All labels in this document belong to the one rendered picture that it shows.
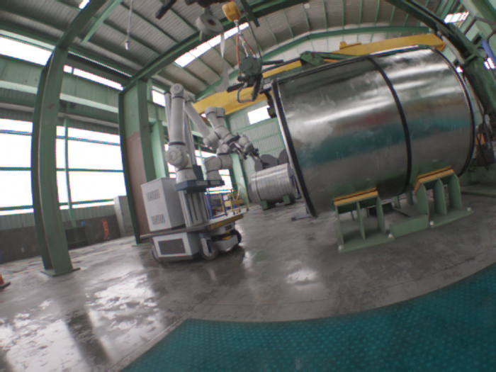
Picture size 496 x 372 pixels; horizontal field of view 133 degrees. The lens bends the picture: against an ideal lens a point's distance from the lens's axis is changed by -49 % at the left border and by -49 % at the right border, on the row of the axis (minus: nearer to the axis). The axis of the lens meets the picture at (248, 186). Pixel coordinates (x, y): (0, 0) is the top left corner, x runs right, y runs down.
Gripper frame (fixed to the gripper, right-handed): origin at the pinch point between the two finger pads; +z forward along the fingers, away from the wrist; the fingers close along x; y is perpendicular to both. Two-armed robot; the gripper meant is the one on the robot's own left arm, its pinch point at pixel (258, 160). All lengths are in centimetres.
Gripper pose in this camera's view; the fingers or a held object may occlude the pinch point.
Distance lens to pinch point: 205.0
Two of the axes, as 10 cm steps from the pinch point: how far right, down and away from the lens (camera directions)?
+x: 5.5, 0.4, 8.3
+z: 4.8, 8.0, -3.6
